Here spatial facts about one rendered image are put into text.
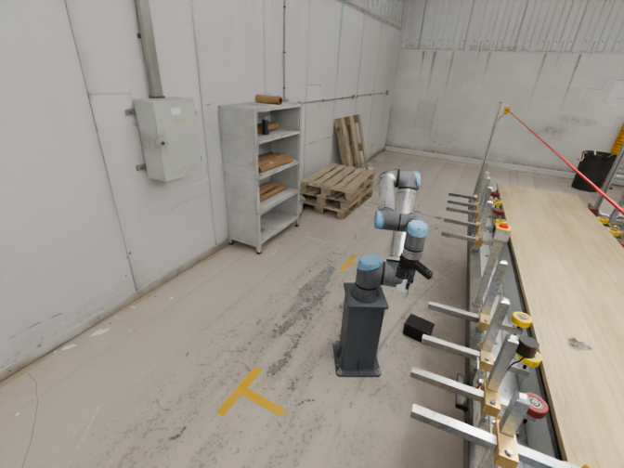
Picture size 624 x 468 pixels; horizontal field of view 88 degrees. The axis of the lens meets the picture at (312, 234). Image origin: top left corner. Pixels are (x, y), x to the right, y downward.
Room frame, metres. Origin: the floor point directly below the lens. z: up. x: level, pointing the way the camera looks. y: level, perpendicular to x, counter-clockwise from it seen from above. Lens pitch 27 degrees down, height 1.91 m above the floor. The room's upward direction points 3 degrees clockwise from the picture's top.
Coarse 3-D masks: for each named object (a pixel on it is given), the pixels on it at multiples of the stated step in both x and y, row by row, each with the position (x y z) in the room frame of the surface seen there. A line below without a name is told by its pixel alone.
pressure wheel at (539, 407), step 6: (528, 396) 0.79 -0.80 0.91; (534, 396) 0.79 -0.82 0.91; (534, 402) 0.76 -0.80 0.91; (540, 402) 0.77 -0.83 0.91; (534, 408) 0.74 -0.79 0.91; (540, 408) 0.74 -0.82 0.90; (546, 408) 0.74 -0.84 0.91; (528, 414) 0.74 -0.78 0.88; (534, 414) 0.73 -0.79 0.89; (540, 414) 0.72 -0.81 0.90
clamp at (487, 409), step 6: (486, 378) 0.89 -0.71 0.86; (486, 384) 0.86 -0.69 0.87; (486, 390) 0.83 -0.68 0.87; (498, 390) 0.83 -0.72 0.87; (486, 396) 0.80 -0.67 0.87; (492, 396) 0.80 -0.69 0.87; (498, 396) 0.81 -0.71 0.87; (486, 402) 0.78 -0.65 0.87; (498, 402) 0.78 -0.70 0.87; (486, 408) 0.77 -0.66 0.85; (492, 408) 0.77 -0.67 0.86; (498, 408) 0.76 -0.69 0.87; (492, 414) 0.76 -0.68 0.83; (498, 414) 0.76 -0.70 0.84
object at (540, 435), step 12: (492, 204) 3.36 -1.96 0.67; (504, 252) 2.17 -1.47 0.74; (504, 276) 1.94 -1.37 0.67; (516, 276) 1.69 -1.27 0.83; (504, 288) 1.84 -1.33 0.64; (516, 288) 1.61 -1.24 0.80; (516, 300) 1.53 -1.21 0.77; (516, 360) 1.20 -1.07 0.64; (540, 372) 0.96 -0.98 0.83; (528, 384) 0.99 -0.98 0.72; (540, 384) 0.91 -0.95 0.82; (540, 396) 0.87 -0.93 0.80; (540, 420) 0.80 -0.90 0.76; (552, 420) 0.74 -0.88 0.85; (528, 432) 0.83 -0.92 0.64; (540, 432) 0.76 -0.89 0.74; (552, 432) 0.71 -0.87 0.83; (528, 444) 0.79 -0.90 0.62; (540, 444) 0.73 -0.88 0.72; (552, 444) 0.68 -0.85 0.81; (552, 456) 0.65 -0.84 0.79
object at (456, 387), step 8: (416, 368) 0.93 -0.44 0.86; (416, 376) 0.90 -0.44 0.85; (424, 376) 0.89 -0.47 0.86; (432, 376) 0.89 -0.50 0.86; (440, 376) 0.89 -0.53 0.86; (440, 384) 0.86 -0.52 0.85; (448, 384) 0.86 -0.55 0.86; (456, 384) 0.86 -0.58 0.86; (464, 384) 0.86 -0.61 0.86; (456, 392) 0.84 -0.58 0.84; (464, 392) 0.83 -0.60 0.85; (472, 392) 0.83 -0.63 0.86; (480, 392) 0.83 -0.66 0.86; (480, 400) 0.81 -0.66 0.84; (504, 400) 0.80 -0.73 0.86; (504, 408) 0.78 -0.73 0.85; (528, 416) 0.75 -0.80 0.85
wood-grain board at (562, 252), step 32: (512, 192) 3.12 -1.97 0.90; (544, 192) 3.17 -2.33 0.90; (512, 224) 2.33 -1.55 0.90; (544, 224) 2.36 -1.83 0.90; (576, 224) 2.39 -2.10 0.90; (544, 256) 1.83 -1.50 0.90; (576, 256) 1.85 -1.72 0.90; (608, 256) 1.87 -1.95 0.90; (544, 288) 1.47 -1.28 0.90; (576, 288) 1.49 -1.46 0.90; (608, 288) 1.51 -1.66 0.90; (544, 320) 1.21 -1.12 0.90; (576, 320) 1.22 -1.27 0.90; (608, 320) 1.23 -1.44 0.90; (544, 352) 1.01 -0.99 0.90; (576, 352) 1.01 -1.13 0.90; (608, 352) 1.02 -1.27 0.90; (544, 384) 0.87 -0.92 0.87; (576, 384) 0.85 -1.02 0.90; (608, 384) 0.86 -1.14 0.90; (576, 416) 0.72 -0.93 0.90; (608, 416) 0.73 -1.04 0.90; (576, 448) 0.61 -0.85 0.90; (608, 448) 0.62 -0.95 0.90
